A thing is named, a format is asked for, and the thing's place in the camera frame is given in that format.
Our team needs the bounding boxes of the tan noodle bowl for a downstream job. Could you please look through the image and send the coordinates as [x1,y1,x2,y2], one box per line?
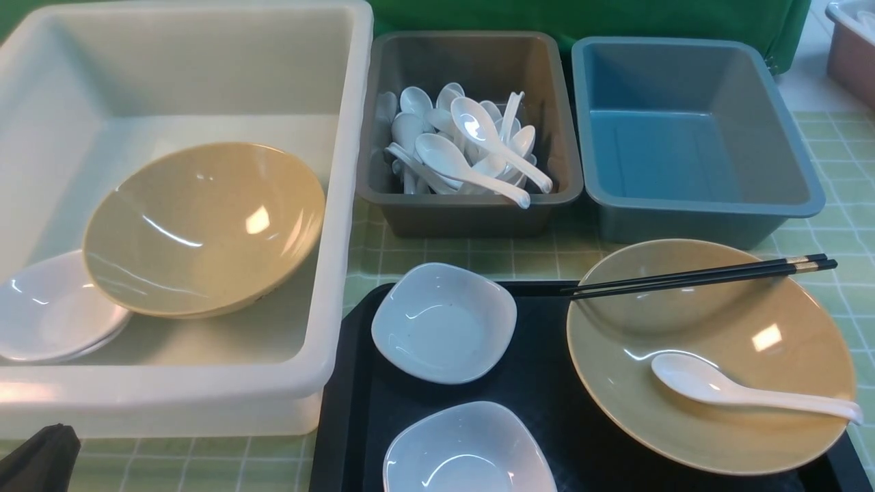
[566,276,863,476]

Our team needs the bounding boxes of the white spoon of pile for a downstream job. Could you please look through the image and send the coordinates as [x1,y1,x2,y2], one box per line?
[450,96,553,193]
[415,133,531,209]

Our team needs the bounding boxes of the white soup spoon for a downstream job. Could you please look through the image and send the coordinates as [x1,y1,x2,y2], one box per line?
[651,354,865,425]

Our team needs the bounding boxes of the white spoon top of pile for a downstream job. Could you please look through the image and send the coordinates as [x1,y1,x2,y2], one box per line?
[450,96,553,193]

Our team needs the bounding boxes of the white dish in tub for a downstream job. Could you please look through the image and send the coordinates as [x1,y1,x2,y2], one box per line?
[1,249,132,364]

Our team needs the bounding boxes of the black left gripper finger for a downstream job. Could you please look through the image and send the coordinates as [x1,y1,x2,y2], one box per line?
[1,424,81,491]

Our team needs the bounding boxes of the blue-grey plastic bin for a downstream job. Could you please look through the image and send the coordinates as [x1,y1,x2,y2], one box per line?
[571,36,826,249]

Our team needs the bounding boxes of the pink bin with white rim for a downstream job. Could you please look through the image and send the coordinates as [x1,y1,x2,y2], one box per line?
[825,1,874,109]

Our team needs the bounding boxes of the tan bowl in tub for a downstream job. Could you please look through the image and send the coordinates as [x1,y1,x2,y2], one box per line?
[82,142,326,320]

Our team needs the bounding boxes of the black serving tray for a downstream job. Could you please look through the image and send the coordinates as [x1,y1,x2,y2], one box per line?
[309,281,872,491]

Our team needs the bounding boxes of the grey plastic bin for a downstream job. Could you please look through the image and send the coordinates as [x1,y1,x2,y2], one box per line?
[356,31,584,238]

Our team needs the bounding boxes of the black chopstick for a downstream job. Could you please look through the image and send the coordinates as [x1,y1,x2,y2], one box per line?
[569,259,838,301]
[561,254,829,293]

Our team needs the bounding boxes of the white spoon front of pile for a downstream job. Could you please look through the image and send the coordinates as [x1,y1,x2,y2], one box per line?
[415,133,531,209]

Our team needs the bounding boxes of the large white plastic tub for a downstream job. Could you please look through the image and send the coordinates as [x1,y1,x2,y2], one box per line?
[2,1,374,439]

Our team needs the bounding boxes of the white square dish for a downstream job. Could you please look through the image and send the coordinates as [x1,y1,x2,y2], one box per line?
[382,400,557,491]
[371,262,517,384]

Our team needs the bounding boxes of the green checkered tablecloth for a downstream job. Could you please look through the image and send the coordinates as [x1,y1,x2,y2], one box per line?
[0,109,875,492]

